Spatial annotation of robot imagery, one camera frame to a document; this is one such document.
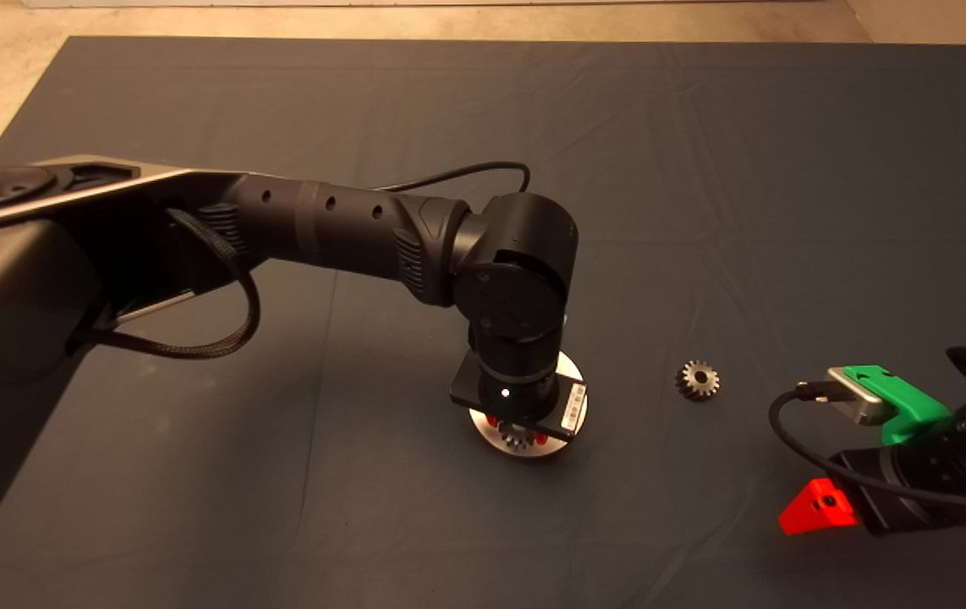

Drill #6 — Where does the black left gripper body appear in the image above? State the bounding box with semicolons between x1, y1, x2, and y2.
449;348;590;441

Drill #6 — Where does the thin black left camera cable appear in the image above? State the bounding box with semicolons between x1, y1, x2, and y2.
373;161;532;194

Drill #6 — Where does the silver right camera box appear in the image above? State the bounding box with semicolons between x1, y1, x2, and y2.
825;368;889;425

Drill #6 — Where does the black right camera cable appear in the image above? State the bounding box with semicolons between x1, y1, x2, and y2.
768;381;966;513

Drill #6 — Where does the green right camera mount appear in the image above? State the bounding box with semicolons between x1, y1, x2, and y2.
844;365;954;445

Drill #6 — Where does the round metal carrier plate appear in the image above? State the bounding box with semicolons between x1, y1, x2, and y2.
468;351;590;459

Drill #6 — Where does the dark grey table cloth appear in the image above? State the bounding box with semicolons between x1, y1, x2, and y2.
0;34;966;609

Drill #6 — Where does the dark steel planetary gear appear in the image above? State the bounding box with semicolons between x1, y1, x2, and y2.
674;359;722;403

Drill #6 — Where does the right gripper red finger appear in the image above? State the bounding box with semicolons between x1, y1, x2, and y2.
779;478;859;535

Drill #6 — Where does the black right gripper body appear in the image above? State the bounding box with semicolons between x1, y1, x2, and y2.
830;418;966;535

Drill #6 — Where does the braided black arm cable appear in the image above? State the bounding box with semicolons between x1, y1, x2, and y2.
69;207;262;360

